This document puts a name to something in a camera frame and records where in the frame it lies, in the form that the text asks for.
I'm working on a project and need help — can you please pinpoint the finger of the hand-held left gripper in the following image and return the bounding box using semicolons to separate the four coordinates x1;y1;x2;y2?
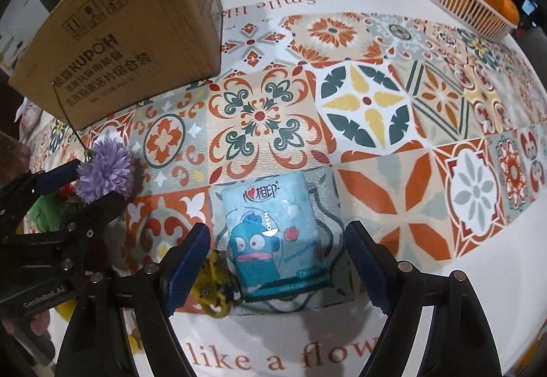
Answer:
0;160;83;217
40;191;131;271

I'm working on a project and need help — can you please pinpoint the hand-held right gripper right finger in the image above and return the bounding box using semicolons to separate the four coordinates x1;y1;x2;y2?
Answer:
344;221;503;377

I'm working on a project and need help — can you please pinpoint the yellow plush toy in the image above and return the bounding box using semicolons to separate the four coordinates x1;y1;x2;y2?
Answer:
190;249;244;320

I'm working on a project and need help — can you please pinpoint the brown cardboard box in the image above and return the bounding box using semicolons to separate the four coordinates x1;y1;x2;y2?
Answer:
8;0;224;132

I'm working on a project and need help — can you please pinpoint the red soft toy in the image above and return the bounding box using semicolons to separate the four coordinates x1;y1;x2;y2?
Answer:
55;184;81;202

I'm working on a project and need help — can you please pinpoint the patterned tablecloth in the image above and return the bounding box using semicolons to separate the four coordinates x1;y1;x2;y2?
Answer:
17;0;547;377

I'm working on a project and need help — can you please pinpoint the green soft toy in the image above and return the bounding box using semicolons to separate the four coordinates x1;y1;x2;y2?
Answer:
26;192;74;233

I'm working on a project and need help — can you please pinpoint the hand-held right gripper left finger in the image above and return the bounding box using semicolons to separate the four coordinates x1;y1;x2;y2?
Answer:
55;223;212;377

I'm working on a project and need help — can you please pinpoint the blue cartoon tissue packet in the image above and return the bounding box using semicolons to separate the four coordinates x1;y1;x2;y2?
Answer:
220;172;332;303

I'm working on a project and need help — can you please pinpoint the purple artificial flower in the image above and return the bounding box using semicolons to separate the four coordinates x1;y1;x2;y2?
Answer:
52;80;145;207

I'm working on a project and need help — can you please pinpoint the yellow soft cloth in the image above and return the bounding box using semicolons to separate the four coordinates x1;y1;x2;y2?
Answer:
52;299;78;321

